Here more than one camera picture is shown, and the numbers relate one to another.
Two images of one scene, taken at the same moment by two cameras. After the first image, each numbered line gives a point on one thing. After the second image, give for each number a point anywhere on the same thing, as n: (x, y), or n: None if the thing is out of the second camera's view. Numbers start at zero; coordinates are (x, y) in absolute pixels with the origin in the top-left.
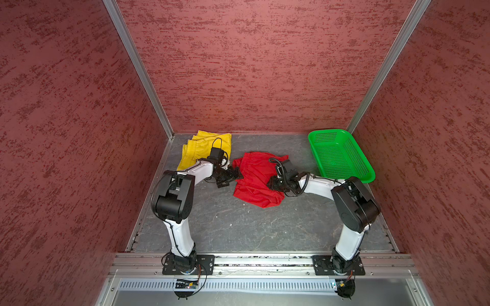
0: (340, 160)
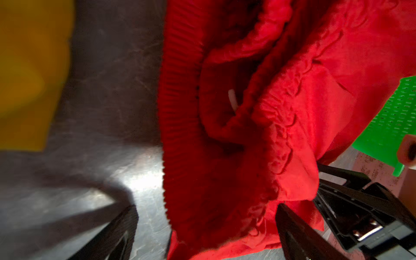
0: (396, 120)
